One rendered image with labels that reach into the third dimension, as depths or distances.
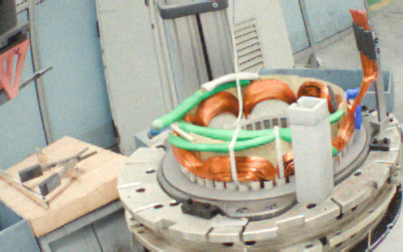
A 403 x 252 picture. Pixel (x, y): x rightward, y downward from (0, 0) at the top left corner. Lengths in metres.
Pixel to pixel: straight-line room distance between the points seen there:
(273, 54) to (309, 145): 2.86
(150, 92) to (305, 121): 2.53
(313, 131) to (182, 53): 0.59
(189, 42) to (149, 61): 1.89
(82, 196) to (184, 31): 0.43
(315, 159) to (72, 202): 0.31
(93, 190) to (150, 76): 2.27
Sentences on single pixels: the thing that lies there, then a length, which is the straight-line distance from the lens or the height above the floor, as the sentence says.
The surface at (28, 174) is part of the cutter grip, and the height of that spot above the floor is 1.09.
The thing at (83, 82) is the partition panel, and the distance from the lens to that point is 3.38.
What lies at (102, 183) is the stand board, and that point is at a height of 1.06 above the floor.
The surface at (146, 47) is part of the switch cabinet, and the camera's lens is 3.05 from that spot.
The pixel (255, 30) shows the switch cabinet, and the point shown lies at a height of 0.57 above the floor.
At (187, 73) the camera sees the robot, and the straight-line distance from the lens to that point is 1.19.
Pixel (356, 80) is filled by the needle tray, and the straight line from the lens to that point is 1.09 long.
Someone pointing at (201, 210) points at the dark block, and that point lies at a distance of 0.66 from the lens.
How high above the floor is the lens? 1.40
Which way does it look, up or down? 21 degrees down
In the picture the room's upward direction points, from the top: 11 degrees counter-clockwise
